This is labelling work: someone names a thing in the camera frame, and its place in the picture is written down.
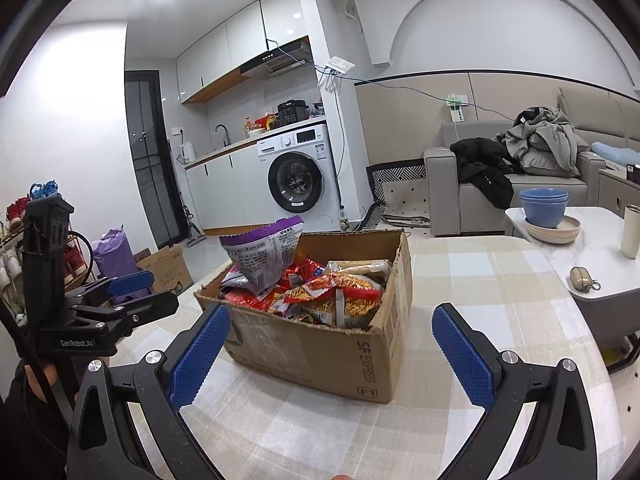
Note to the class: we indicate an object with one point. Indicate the small printed cardboard box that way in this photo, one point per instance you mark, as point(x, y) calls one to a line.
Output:
point(167, 270)

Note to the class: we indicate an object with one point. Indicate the white marble coffee table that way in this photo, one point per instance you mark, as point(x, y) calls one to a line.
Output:
point(600, 270)

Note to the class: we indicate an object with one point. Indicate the purple snack bag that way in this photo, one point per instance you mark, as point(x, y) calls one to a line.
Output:
point(260, 260)

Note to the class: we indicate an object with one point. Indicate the black framed door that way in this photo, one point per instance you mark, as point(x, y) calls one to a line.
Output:
point(150, 160)

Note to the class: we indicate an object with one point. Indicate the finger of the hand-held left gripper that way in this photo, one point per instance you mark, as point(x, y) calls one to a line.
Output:
point(150, 307)
point(130, 282)

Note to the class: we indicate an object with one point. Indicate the white upper kitchen cabinets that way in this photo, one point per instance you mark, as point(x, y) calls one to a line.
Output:
point(220, 55)

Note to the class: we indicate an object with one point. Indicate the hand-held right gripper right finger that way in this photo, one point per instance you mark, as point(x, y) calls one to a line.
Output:
point(465, 360)

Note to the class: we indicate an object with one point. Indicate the black pressure cooker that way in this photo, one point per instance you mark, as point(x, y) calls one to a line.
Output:
point(292, 112)

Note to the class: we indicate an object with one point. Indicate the red sneakers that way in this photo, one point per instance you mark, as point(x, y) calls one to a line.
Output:
point(19, 208)

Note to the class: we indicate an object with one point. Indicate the white kitchen base cabinet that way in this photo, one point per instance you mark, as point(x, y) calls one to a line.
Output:
point(220, 190)

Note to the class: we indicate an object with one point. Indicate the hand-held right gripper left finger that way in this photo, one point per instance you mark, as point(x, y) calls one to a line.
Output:
point(200, 355)

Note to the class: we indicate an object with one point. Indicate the black patterned basket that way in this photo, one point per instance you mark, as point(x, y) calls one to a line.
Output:
point(400, 175)

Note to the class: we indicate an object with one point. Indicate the black box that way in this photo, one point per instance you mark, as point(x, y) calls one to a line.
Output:
point(634, 174)

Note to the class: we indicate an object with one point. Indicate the kitchen faucet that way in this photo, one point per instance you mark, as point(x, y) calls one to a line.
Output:
point(229, 139)

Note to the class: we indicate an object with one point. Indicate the grey clothes pile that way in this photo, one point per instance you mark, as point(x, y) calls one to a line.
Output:
point(545, 145)

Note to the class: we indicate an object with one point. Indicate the brown cardboard box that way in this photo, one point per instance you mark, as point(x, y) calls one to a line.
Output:
point(300, 355)

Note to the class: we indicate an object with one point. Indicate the white washing machine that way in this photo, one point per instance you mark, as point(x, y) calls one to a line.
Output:
point(295, 185)

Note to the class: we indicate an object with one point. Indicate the wall socket with green plug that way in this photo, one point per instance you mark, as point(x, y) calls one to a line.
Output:
point(456, 110)

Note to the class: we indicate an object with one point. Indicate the small clear bottle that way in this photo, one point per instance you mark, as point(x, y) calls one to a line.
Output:
point(343, 217)

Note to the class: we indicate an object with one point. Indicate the blue sneakers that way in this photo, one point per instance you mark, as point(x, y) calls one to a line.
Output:
point(42, 191)

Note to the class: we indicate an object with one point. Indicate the range hood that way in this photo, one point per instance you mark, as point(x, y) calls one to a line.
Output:
point(275, 62)

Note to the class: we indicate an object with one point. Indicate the red and yellow food packets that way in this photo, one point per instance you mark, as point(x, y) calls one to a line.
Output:
point(260, 124)

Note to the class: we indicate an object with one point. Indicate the blue bowl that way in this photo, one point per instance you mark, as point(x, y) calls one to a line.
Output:
point(545, 215)
point(544, 194)

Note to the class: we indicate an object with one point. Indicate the white noodle snack bag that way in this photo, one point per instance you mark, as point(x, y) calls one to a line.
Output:
point(350, 305)

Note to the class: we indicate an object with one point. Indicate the light blue pillow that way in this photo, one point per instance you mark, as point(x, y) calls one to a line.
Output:
point(615, 152)

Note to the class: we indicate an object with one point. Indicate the purple plastic bag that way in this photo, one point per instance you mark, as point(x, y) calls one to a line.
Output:
point(112, 255)

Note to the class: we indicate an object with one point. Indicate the person's left forearm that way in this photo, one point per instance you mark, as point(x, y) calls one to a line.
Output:
point(25, 435)

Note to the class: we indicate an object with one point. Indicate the person's left hand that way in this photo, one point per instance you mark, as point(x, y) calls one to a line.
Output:
point(40, 377)

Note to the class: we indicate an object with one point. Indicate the small key pouch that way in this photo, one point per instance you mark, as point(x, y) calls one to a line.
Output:
point(582, 278)

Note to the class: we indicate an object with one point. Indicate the floor mop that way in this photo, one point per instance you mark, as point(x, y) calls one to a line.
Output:
point(195, 232)

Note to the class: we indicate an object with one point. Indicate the black jacket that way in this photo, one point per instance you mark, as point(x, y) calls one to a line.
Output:
point(480, 160)

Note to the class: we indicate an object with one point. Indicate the red noodle snack packet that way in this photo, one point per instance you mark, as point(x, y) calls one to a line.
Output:
point(300, 272)

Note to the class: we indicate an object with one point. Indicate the white wall power strip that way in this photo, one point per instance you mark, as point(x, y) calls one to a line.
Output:
point(339, 66)

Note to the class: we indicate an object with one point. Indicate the cream tumbler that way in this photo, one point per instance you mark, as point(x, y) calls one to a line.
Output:
point(631, 232)

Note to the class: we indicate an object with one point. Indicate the shoe rack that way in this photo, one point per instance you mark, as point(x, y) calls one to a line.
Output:
point(5, 247)

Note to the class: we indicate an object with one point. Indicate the beige plate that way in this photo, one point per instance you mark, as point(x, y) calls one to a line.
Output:
point(555, 234)

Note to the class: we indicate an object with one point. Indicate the white electric kettle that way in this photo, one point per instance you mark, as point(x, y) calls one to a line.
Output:
point(186, 154)

